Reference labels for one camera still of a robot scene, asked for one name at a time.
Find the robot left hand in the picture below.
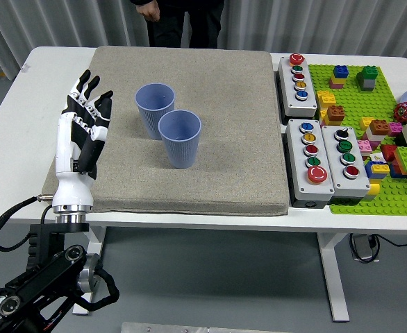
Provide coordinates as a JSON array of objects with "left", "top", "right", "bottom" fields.
[{"left": 52, "top": 69, "right": 115, "bottom": 208}]

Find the person's hand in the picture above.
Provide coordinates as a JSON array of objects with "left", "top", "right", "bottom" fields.
[{"left": 136, "top": 2, "right": 161, "bottom": 22}]

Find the blue ribbed cup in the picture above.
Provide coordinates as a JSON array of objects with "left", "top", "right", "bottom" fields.
[
  {"left": 135, "top": 83, "right": 176, "bottom": 140},
  {"left": 157, "top": 110, "right": 203, "bottom": 170}
]

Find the person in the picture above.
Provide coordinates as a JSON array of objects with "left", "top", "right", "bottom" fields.
[{"left": 130, "top": 0, "right": 225, "bottom": 49}]

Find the white table leg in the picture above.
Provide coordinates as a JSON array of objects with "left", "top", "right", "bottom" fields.
[
  {"left": 316, "top": 231, "right": 350, "bottom": 322},
  {"left": 72, "top": 225, "right": 106, "bottom": 316}
]

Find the grey-brown mat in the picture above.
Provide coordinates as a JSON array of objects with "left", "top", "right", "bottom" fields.
[{"left": 41, "top": 45, "right": 290, "bottom": 218}]

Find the white pleated curtain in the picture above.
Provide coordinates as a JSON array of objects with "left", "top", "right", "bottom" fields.
[{"left": 0, "top": 0, "right": 407, "bottom": 80}]

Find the grey five-button control box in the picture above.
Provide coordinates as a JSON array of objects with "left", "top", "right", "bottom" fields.
[
  {"left": 285, "top": 119, "right": 335, "bottom": 209},
  {"left": 277, "top": 53, "right": 319, "bottom": 119}
]

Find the brown toy brick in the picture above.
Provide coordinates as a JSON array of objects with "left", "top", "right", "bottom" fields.
[
  {"left": 326, "top": 104, "right": 347, "bottom": 123},
  {"left": 369, "top": 119, "right": 392, "bottom": 137}
]

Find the lime green brick baseplate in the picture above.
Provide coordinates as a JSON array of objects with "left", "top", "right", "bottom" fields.
[{"left": 307, "top": 64, "right": 407, "bottom": 216}]

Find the dark green toy brick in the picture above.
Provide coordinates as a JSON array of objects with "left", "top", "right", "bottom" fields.
[{"left": 356, "top": 65, "right": 379, "bottom": 82}]

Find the light pink toy brick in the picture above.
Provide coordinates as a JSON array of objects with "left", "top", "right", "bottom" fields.
[{"left": 356, "top": 139, "right": 381, "bottom": 155}]

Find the white toy brick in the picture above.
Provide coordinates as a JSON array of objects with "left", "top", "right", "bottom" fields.
[{"left": 365, "top": 130, "right": 387, "bottom": 143}]

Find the red toy brick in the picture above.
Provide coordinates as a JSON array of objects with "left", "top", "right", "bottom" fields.
[{"left": 379, "top": 144, "right": 399, "bottom": 163}]

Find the yellow toy cylinder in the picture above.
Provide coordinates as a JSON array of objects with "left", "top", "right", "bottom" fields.
[{"left": 364, "top": 182, "right": 381, "bottom": 203}]

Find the grey power adapter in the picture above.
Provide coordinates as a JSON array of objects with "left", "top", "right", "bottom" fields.
[{"left": 349, "top": 233, "right": 380, "bottom": 263}]

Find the grey selector switch control box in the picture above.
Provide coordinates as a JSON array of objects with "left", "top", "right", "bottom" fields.
[{"left": 321, "top": 125, "right": 372, "bottom": 205}]

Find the black floor cable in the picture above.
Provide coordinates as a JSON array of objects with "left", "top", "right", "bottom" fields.
[{"left": 373, "top": 234, "right": 407, "bottom": 249}]

